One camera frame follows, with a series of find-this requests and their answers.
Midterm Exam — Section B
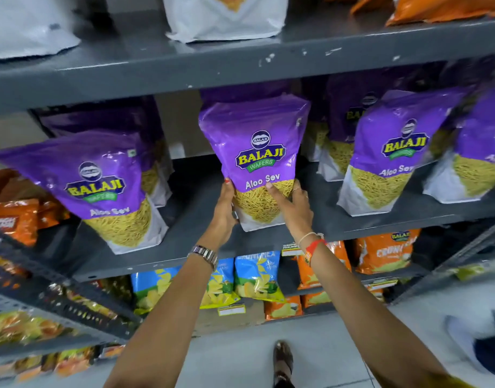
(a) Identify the person's left hand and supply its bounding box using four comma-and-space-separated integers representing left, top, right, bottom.
197, 179, 239, 252

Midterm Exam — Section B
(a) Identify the person's right hand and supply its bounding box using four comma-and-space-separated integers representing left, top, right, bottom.
265, 179, 314, 244

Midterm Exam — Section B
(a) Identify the purple noodle snack packet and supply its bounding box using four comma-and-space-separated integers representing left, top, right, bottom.
198, 94, 311, 233

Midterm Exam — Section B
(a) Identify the person's right forearm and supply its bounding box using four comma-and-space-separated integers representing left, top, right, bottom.
308, 248, 458, 388

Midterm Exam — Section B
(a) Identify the person's left forearm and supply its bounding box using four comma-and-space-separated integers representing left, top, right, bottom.
104, 254, 216, 388

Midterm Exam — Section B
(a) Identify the thin white bangle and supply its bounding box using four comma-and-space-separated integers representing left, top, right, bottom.
297, 232, 325, 247

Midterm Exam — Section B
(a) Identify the red thread wristband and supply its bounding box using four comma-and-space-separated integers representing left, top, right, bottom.
303, 239, 327, 266

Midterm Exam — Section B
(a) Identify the silver wrist watch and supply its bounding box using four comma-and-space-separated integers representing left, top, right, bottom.
188, 245, 219, 272

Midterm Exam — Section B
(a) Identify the orange chip packet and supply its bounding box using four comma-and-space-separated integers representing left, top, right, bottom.
354, 229, 421, 275
264, 296, 303, 321
297, 241, 352, 290
303, 290, 333, 309

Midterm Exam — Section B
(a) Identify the blue chip packet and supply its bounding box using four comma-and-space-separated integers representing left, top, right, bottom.
200, 258, 241, 310
234, 250, 287, 303
130, 266, 184, 316

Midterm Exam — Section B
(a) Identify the grey metal shelf rack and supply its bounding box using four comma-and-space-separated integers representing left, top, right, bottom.
0, 0, 495, 320

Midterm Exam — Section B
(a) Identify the row of purple packets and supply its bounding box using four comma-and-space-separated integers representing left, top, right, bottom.
0, 56, 495, 255

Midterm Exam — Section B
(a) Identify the brown shoe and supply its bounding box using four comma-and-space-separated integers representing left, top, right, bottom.
272, 340, 295, 388

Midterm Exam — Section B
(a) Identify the white packet with yellow window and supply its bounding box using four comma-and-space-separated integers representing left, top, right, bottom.
162, 0, 289, 44

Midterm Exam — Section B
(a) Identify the dark orange snack packet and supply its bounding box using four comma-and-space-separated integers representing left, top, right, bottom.
0, 199, 40, 248
37, 200, 71, 231

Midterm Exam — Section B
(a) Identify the grey perforated shelf rack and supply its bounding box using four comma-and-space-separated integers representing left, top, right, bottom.
0, 224, 145, 362

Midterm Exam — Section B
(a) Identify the yellow green packet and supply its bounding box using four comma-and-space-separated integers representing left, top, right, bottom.
449, 262, 495, 281

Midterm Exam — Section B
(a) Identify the large orange snack packet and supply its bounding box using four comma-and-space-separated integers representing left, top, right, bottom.
386, 0, 495, 27
349, 0, 394, 15

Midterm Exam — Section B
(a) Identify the brown snack packet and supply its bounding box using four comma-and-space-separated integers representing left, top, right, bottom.
0, 169, 50, 203

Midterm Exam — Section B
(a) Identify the row of small mixed packets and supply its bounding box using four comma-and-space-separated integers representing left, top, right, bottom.
0, 344, 124, 382

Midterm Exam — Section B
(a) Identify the white and blue bag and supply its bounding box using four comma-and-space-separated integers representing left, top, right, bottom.
443, 307, 495, 378

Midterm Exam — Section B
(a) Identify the row of yellow green packets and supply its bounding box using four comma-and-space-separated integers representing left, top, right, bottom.
0, 310, 76, 350

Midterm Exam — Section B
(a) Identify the plain white packet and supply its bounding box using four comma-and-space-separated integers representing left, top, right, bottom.
0, 0, 82, 62

